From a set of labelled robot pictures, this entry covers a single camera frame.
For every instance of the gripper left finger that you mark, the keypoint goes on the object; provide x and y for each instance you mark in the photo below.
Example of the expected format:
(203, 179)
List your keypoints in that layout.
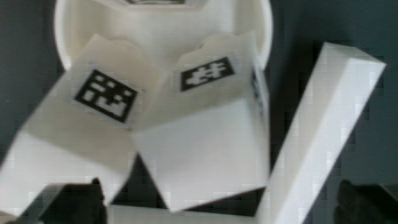
(68, 204)

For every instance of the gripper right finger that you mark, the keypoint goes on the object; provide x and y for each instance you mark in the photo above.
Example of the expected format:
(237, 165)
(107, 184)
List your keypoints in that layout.
(366, 203)

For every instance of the white stool leg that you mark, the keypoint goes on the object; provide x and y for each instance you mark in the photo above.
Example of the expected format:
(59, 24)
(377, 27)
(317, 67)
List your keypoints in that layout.
(201, 136)
(160, 3)
(73, 146)

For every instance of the white round stool seat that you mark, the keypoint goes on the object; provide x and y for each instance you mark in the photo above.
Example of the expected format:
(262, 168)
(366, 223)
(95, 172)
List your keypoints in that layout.
(166, 28)

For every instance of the white front rail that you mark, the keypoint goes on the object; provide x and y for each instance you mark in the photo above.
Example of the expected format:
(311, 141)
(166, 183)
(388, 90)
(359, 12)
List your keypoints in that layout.
(139, 215)

